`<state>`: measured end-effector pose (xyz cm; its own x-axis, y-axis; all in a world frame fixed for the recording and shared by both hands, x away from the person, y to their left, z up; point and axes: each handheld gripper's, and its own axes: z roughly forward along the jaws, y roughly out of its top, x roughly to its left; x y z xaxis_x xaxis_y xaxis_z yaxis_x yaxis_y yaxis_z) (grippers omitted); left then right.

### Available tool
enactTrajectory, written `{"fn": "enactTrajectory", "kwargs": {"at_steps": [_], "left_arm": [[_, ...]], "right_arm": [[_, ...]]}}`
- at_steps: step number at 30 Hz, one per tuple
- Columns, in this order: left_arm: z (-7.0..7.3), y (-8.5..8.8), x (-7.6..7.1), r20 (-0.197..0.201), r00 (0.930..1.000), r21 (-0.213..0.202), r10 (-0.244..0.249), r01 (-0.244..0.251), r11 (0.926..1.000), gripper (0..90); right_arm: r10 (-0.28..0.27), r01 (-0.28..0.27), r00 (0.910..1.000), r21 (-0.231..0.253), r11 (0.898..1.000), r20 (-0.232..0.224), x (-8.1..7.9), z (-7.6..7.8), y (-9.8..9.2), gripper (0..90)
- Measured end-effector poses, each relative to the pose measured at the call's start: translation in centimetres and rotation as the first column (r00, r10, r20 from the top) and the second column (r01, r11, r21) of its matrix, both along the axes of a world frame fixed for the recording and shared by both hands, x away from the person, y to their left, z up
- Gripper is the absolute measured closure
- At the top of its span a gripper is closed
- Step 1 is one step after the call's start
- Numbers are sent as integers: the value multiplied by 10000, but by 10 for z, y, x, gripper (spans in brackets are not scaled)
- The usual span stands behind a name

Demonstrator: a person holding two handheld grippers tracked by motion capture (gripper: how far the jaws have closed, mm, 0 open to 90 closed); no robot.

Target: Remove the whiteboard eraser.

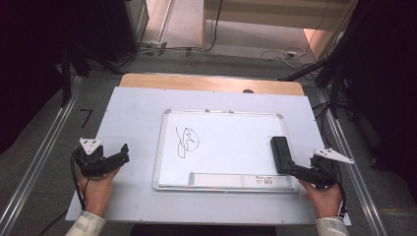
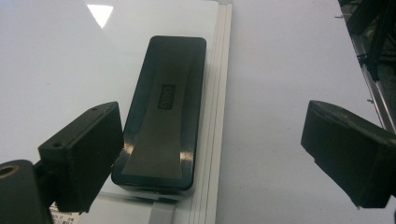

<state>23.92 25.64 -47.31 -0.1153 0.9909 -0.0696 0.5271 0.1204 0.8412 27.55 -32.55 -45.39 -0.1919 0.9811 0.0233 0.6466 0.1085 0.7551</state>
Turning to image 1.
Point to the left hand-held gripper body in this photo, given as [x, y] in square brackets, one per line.
[91, 162]

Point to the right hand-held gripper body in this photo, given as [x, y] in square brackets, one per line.
[324, 173]

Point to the black whiteboard eraser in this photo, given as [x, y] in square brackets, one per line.
[281, 152]

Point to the silver framed whiteboard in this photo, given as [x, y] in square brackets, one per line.
[229, 147]

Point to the person's right hand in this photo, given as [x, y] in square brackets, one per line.
[324, 201]

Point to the person's left hand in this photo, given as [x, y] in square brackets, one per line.
[96, 193]

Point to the white table cover board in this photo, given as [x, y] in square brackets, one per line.
[131, 114]

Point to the black metal stand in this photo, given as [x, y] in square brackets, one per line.
[334, 88]

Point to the wooden table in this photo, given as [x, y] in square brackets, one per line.
[203, 83]

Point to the dark cabinet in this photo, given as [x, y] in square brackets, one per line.
[119, 29]

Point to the aluminium floor rail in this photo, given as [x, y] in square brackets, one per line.
[360, 193]
[42, 150]

